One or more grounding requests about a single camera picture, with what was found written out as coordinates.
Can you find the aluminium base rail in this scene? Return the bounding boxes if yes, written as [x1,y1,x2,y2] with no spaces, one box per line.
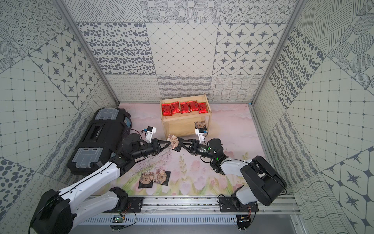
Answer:
[80,196,301,226]

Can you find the red tea bag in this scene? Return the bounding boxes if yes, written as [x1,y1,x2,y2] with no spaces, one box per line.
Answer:
[161,103,172,116]
[189,100,199,112]
[198,102,208,114]
[180,102,190,114]
[170,101,181,115]

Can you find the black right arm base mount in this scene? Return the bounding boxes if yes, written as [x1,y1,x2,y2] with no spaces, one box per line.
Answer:
[216,185,259,213]

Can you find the light wooden shelf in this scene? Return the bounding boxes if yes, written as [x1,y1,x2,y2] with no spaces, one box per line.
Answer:
[160,94,211,138]

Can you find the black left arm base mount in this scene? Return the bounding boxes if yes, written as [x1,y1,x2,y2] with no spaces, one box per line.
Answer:
[104,187,144,213]

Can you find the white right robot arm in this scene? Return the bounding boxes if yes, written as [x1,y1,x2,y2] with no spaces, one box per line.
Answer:
[178,138,286,211]

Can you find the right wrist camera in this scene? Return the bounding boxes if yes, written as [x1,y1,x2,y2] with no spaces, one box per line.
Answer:
[195,127,208,144]

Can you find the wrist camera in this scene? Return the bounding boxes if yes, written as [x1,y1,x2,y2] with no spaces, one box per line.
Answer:
[144,126,157,143]
[195,127,208,144]

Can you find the brown patterned tea bag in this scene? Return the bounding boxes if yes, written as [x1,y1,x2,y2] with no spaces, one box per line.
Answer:
[195,121,207,133]
[154,169,171,186]
[138,172,154,189]
[167,134,179,150]

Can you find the green circuit board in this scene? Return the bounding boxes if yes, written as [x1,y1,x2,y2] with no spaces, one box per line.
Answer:
[112,216,124,224]

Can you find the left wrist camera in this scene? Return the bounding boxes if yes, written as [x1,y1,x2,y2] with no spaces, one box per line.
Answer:
[144,126,157,143]

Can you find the black plastic toolbox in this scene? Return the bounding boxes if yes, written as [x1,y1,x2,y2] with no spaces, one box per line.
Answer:
[67,108,132,176]

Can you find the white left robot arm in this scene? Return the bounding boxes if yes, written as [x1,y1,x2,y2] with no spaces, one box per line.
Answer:
[28,134,171,234]

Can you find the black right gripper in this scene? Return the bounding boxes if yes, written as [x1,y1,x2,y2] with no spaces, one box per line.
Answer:
[179,139,215,160]

